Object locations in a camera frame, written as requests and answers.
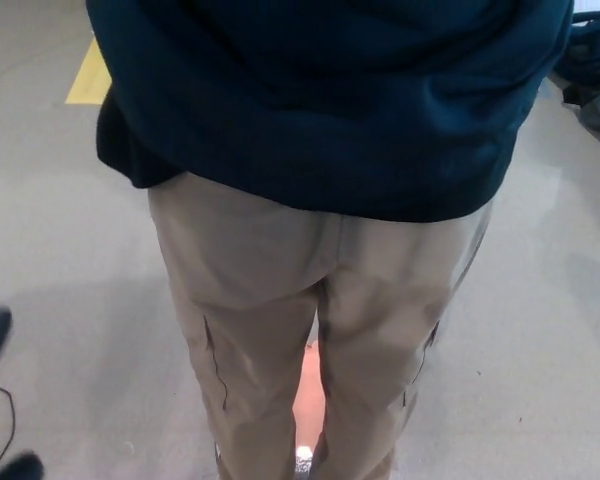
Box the dark blue coat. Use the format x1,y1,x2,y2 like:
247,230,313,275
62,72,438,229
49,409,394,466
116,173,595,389
85,0,576,222

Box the red white right sneaker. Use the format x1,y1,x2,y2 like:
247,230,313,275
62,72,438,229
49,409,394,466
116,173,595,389
294,444,317,476

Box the yellow floor tape strip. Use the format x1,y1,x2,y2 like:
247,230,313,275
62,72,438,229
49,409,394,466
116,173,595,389
64,37,112,106

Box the orange floor marker sheet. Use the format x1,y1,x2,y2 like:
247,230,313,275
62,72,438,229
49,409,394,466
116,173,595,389
290,344,329,441

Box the khaki cargo trousers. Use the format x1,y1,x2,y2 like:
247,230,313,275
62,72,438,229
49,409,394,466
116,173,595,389
147,172,496,480

